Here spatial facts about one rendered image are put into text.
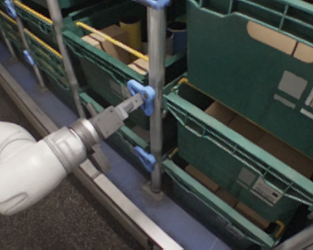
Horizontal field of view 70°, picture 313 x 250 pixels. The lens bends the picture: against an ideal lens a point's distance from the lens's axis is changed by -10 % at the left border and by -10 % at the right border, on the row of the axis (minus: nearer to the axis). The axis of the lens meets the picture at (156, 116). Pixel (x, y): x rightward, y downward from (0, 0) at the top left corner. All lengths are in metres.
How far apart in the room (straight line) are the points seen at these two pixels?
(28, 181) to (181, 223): 0.62
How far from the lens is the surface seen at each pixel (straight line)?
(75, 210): 1.73
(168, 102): 0.56
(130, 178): 1.02
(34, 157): 0.49
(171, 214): 0.96
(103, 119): 0.50
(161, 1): 0.41
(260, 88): 0.43
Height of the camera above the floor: 1.54
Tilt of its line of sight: 47 degrees down
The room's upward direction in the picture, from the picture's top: straight up
